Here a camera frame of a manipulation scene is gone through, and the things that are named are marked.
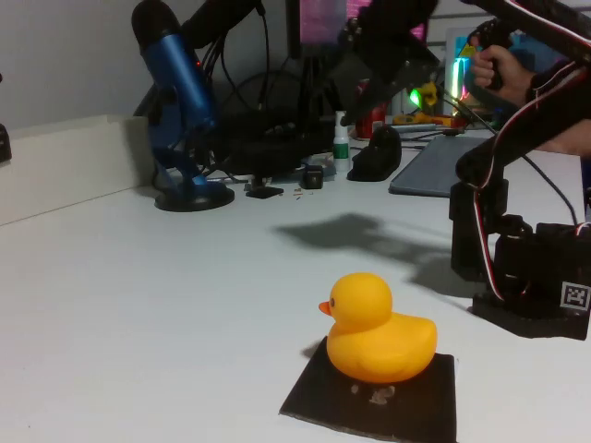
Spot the black leader arm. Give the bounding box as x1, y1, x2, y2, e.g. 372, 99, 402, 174
465, 18, 527, 112

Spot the yellow rubber duck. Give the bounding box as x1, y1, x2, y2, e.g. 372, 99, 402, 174
318, 271, 439, 385

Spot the person's forearm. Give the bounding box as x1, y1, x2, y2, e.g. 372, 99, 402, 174
525, 64, 585, 157

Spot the black cardboard square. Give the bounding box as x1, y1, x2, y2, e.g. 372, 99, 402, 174
279, 335, 461, 443

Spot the person's hand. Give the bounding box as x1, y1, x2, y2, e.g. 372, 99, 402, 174
469, 43, 537, 105

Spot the yellow hand tool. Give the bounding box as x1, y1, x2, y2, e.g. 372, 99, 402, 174
392, 113, 456, 129

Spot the computer monitor with pink text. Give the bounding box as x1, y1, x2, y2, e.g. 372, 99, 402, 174
285, 0, 428, 59

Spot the red soda can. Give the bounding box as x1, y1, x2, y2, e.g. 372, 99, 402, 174
355, 78, 389, 140

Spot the black tripod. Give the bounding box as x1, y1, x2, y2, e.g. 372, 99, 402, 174
295, 53, 345, 135

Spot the black computer mouse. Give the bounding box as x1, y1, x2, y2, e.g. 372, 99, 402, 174
346, 125, 403, 183

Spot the lit computer case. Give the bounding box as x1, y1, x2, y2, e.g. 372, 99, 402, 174
445, 26, 569, 116

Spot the white spray bottle green label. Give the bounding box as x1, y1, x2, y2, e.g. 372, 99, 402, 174
332, 110, 351, 174

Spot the grey desk pad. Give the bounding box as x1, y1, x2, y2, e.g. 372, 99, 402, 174
389, 136, 490, 198

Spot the small black cube device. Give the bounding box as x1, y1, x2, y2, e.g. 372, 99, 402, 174
300, 165, 324, 189

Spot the black desktop device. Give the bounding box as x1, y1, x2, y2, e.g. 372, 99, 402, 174
216, 110, 324, 179

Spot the blue desktop microphone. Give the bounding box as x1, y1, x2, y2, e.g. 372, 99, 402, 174
130, 0, 235, 213

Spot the black white marker tag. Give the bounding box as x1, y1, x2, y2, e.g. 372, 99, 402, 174
561, 281, 591, 311

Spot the cream white desk ledge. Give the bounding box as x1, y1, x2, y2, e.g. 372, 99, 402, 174
0, 114, 156, 227

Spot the black hanging cable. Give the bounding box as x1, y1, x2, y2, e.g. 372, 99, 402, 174
256, 2, 274, 112

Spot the red white servo cable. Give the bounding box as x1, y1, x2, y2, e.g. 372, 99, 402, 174
470, 59, 591, 305

